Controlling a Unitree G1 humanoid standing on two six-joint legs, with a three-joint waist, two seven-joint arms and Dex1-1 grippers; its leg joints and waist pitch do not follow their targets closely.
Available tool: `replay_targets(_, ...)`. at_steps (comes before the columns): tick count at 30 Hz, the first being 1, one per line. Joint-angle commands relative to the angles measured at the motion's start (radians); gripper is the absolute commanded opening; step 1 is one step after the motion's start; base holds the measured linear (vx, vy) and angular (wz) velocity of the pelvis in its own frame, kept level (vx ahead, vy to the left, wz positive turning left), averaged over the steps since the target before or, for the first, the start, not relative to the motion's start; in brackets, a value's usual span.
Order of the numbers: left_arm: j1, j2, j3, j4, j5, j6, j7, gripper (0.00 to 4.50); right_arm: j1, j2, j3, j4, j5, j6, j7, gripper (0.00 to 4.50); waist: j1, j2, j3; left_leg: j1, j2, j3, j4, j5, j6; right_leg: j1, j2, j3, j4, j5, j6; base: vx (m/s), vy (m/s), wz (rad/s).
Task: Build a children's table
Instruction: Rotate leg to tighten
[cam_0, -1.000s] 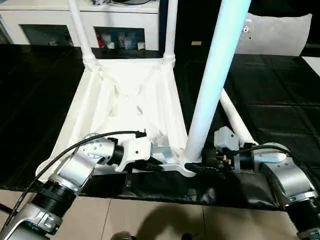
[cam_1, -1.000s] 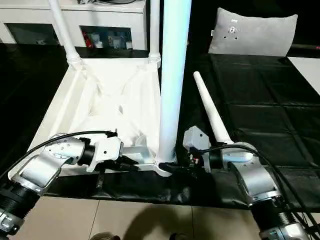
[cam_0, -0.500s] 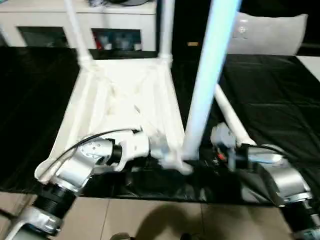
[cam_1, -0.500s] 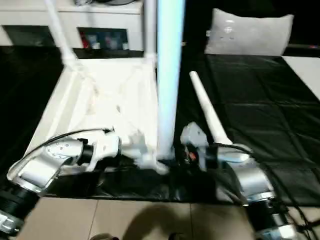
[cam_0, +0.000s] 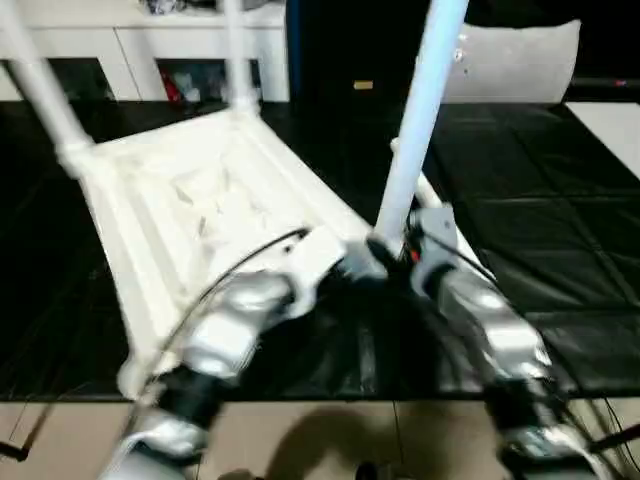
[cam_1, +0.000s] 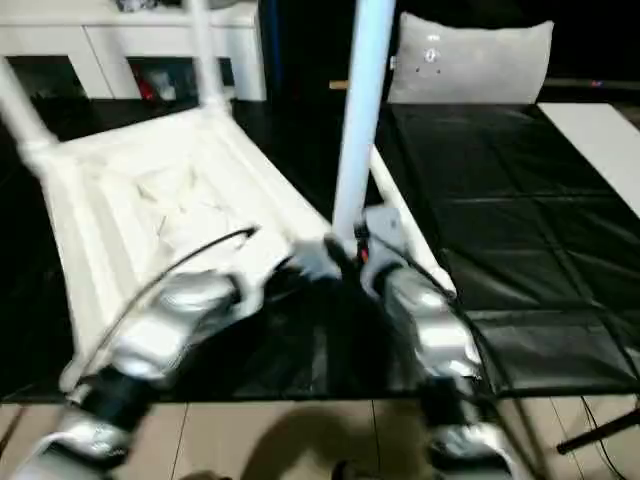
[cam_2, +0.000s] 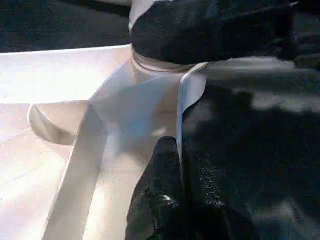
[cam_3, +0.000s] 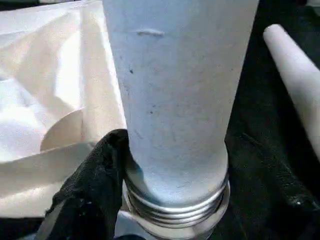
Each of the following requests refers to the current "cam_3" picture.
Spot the white plastic table top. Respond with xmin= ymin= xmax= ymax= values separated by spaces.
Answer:
xmin=0 ymin=0 xmax=231 ymax=240

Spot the black work mat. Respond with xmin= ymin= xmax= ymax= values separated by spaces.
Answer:
xmin=0 ymin=0 xmax=320 ymax=240

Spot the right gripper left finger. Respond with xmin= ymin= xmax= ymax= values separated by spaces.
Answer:
xmin=37 ymin=128 xmax=131 ymax=240

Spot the white plastic table leg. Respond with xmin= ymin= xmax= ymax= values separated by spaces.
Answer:
xmin=102 ymin=0 xmax=260 ymax=223
xmin=262 ymin=23 xmax=320 ymax=163

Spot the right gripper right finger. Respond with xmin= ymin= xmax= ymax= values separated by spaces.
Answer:
xmin=214 ymin=133 xmax=320 ymax=240

